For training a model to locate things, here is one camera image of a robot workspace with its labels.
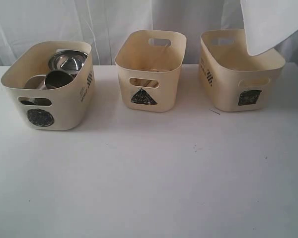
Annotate steel bowl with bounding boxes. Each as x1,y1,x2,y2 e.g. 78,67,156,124
48,50,88,74

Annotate steel mug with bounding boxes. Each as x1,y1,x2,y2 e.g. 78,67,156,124
44,70,74,89
19,74,52,106

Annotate white rectangular plate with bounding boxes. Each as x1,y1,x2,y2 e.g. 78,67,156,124
240,0,298,56

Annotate steel spoon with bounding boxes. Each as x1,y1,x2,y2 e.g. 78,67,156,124
139,79,159,88

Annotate cream bin with triangle mark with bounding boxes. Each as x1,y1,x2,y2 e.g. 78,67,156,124
115,30,187,112

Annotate cream bin with circle mark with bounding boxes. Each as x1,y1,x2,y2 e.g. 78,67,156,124
1,41,95,130

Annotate cream bin with square mark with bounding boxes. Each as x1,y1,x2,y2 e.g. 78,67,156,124
199,29,286,112

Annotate white backdrop curtain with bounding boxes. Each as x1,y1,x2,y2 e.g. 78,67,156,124
0,0,298,67

